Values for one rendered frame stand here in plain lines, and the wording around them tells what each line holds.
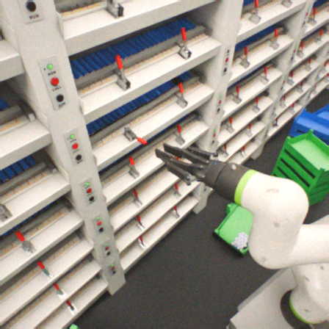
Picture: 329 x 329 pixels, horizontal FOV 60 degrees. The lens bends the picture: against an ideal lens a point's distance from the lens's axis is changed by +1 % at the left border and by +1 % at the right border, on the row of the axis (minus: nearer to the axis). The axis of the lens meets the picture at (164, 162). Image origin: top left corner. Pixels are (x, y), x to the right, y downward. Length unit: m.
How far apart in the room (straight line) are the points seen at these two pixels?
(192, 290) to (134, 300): 0.31
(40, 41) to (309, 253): 0.73
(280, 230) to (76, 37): 0.60
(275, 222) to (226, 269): 1.11
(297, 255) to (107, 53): 0.74
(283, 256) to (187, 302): 0.99
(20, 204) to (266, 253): 0.64
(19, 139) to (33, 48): 0.21
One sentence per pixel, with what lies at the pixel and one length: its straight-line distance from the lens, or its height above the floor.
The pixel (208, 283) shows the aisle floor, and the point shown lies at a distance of 1.68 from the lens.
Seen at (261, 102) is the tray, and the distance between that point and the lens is 1.91.
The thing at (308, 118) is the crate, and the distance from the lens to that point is 2.73.
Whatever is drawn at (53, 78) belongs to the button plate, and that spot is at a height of 1.24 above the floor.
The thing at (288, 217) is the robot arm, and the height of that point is 1.07.
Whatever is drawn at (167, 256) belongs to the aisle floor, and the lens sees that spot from 1.72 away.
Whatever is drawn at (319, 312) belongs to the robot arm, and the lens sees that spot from 1.14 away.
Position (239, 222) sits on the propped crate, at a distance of 1.82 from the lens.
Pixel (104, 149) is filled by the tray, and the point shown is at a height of 0.93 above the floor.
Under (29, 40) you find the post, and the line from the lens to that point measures 0.65.
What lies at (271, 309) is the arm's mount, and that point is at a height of 0.38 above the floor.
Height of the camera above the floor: 1.55
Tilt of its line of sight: 46 degrees down
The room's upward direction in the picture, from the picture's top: straight up
